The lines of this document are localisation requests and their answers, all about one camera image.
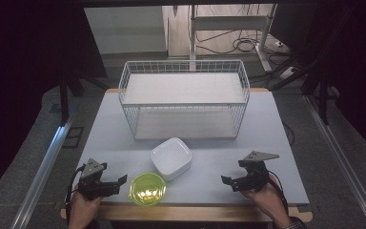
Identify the white square plate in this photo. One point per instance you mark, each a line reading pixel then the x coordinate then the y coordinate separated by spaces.
pixel 171 159

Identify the person's right hand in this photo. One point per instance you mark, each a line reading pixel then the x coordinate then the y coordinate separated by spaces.
pixel 271 202

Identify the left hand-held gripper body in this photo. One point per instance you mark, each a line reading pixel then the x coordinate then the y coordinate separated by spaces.
pixel 92 186

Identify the person's left hand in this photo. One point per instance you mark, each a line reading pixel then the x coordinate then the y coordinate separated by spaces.
pixel 82 211

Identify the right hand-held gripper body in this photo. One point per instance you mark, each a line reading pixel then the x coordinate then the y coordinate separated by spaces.
pixel 255 178

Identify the black square floor frame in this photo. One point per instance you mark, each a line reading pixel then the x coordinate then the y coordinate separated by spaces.
pixel 73 137

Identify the white metal desk frame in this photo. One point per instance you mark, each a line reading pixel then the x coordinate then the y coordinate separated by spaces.
pixel 228 23

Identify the black metal stand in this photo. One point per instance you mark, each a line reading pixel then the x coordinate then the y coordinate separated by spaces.
pixel 64 95
pixel 323 98

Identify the aluminium rail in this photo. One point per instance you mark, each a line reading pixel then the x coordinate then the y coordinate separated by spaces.
pixel 343 159
pixel 44 171

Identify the white power strip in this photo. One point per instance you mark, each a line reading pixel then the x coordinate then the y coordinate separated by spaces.
pixel 287 73

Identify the green translucent cup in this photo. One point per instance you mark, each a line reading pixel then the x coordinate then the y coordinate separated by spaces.
pixel 146 191

